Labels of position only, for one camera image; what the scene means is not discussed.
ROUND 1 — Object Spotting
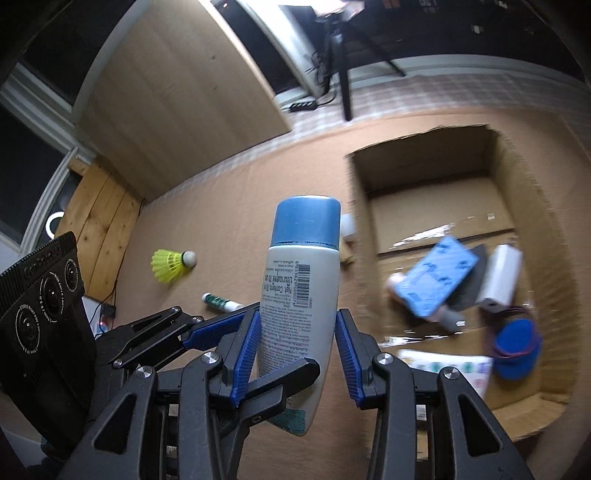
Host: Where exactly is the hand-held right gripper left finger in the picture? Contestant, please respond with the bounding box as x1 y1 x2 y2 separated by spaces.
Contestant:
55 311 262 480

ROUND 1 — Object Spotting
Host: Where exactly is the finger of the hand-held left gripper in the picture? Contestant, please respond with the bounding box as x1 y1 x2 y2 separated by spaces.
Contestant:
222 357 322 480
97 302 262 370

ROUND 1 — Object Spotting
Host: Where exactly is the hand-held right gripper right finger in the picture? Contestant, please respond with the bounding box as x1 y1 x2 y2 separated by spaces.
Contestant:
336 310 536 480

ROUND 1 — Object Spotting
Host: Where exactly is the white window frame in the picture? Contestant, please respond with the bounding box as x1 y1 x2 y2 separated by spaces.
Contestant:
0 60 95 250
217 0 324 97

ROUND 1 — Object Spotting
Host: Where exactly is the white lotion bottle blue cap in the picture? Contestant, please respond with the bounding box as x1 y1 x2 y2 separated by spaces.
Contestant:
256 196 342 437

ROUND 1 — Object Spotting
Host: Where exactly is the pink bottle grey cap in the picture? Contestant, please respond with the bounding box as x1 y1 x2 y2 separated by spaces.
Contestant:
387 272 465 330

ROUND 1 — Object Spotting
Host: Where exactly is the black printed card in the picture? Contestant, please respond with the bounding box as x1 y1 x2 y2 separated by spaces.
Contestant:
450 244 489 311

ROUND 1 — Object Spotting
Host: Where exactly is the black tripod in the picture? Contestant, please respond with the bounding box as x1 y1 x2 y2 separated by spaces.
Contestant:
318 14 407 121

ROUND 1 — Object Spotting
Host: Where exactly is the checked cloth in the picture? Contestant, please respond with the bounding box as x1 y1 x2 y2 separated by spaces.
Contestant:
139 69 591 204

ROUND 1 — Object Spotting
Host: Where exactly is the patterned lighter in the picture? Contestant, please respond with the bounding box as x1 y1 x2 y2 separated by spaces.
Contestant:
399 350 492 398

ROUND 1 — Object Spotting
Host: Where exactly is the white charger adapter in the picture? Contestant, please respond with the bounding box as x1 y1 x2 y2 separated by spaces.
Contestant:
478 244 522 315

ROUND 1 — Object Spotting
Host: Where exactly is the cardboard box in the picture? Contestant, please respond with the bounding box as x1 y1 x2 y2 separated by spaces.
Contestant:
346 122 578 439

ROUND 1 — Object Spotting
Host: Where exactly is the green and white tube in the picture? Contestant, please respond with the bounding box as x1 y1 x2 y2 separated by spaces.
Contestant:
202 292 243 313

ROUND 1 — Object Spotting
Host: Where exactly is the purple hair tie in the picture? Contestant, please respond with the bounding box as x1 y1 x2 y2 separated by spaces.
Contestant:
485 307 543 358

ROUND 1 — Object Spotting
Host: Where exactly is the small cream tube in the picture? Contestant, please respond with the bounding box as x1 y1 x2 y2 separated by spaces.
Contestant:
341 213 357 266

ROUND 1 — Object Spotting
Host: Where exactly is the blue plastic phone stand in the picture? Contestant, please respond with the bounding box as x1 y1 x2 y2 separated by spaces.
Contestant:
397 237 478 319

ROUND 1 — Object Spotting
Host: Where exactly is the light wooden board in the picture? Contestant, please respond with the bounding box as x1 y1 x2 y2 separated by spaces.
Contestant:
76 0 291 199

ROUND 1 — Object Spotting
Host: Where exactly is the yellow shuttlecock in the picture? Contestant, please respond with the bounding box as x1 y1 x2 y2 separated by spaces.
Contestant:
151 249 198 283

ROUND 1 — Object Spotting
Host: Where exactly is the wooden plank panel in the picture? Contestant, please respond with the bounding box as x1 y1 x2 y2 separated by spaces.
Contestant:
60 161 144 296

